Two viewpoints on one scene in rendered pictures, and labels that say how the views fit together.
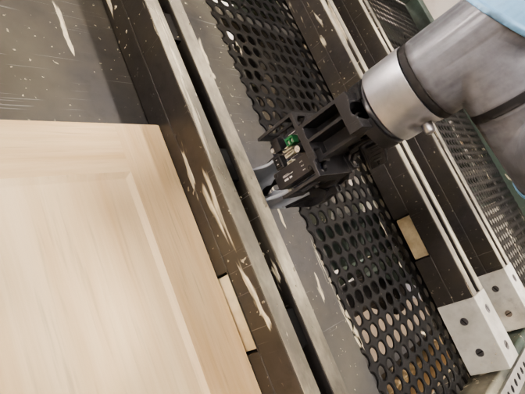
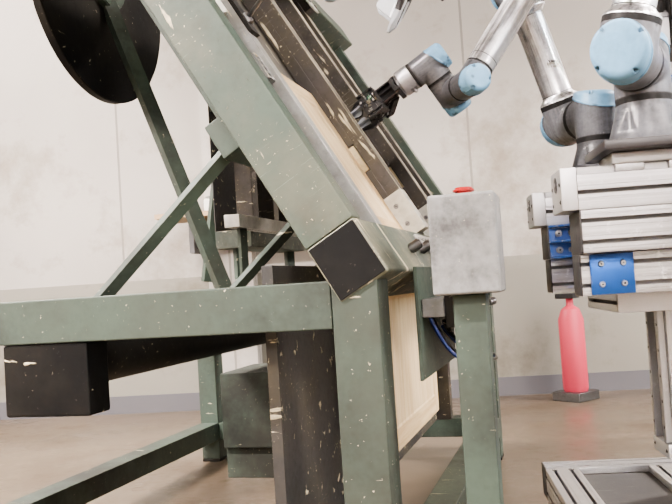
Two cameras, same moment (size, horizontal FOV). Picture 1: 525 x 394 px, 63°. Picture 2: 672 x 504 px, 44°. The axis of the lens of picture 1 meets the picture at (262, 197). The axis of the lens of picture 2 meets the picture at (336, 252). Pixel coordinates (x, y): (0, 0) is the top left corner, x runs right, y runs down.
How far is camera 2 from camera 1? 194 cm
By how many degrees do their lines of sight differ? 27
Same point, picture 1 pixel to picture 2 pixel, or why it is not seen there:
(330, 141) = (384, 96)
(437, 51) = (418, 65)
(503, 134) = (437, 89)
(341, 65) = (340, 85)
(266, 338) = (373, 162)
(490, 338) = not seen: hidden behind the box
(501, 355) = not seen: hidden behind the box
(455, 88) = (424, 76)
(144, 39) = (301, 60)
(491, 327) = not seen: hidden behind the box
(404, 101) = (409, 80)
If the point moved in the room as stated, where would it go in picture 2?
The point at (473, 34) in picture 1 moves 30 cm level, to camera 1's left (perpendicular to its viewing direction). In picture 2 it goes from (427, 61) to (326, 55)
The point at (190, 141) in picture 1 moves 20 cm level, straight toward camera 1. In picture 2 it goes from (330, 98) to (374, 80)
